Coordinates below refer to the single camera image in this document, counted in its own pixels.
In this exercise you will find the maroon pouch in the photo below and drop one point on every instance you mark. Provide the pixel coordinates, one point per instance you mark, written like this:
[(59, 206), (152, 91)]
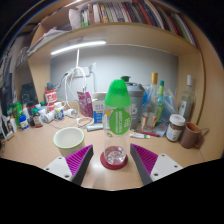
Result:
[(85, 105)]

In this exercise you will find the dark green-capped bottle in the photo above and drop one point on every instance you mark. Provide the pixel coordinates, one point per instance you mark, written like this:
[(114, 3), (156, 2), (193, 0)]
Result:
[(37, 119)]

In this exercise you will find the blue plastic bag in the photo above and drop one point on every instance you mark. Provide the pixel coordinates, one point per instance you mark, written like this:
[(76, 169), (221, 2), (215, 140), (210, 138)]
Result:
[(170, 105)]

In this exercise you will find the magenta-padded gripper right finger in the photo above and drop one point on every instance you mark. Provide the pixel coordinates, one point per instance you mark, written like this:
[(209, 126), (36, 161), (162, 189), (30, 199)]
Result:
[(165, 165)]

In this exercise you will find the white mug with green rim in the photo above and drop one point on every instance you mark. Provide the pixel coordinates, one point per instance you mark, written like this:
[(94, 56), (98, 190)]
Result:
[(68, 138)]

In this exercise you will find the small white cylinder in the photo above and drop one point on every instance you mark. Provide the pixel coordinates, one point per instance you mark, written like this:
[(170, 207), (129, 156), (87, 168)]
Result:
[(70, 113)]

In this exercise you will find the wooden shelf unit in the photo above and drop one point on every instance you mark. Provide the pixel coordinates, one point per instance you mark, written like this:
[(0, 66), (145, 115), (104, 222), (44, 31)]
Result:
[(133, 35)]

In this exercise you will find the green metal tin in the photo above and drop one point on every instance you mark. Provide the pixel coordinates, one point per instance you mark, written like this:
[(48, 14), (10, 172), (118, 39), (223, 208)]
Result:
[(16, 113)]

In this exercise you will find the yellow-capped glass bottle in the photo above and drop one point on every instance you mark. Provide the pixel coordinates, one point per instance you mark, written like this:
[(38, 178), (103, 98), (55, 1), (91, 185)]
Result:
[(150, 110)]

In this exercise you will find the small blue bottle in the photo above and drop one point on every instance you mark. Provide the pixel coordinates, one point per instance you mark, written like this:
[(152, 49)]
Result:
[(24, 123)]

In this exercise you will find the green glass bottle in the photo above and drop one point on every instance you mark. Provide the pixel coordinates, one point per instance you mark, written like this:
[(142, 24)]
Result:
[(125, 79)]

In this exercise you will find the white-capped clear glass bottle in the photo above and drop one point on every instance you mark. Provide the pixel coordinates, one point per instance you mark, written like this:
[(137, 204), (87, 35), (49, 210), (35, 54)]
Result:
[(186, 105)]

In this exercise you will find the red-labelled canister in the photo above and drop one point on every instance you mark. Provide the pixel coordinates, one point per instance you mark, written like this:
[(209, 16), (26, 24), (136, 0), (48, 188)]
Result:
[(51, 100)]

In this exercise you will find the grey shaker bottle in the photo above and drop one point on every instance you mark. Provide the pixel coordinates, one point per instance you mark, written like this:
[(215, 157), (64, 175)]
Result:
[(136, 100)]

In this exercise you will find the white tube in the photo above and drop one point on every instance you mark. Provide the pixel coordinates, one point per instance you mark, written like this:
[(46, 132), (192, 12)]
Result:
[(140, 135)]

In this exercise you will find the black box device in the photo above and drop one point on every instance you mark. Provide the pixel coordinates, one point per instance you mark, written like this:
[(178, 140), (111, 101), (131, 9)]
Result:
[(28, 93)]

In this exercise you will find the white blue-labelled pill bottle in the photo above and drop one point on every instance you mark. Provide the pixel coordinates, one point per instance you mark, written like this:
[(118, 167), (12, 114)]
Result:
[(59, 112)]

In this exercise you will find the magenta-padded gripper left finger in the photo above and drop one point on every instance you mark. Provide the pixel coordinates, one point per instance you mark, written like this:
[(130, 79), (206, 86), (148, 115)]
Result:
[(58, 166)]

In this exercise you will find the brown jar with white lid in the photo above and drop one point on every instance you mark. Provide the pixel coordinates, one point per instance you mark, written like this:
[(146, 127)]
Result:
[(175, 130)]

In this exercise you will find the brown mug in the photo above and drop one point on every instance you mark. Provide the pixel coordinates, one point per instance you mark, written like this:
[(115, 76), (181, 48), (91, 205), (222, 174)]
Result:
[(190, 136)]

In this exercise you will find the flat round red coaster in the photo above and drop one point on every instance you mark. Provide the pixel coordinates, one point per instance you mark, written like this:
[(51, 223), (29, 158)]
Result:
[(104, 163)]

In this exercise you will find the clear green-capped water bottle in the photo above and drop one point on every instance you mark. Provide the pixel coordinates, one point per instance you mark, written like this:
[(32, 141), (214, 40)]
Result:
[(117, 96)]

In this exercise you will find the white light bar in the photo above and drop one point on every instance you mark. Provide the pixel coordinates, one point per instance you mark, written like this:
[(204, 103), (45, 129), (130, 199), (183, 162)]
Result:
[(78, 47)]

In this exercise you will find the white and blue carton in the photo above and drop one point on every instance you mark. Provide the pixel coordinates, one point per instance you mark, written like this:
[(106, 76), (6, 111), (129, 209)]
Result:
[(98, 112)]

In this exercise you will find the white wall outlet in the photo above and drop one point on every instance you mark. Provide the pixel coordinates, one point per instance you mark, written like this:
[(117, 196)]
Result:
[(80, 72)]

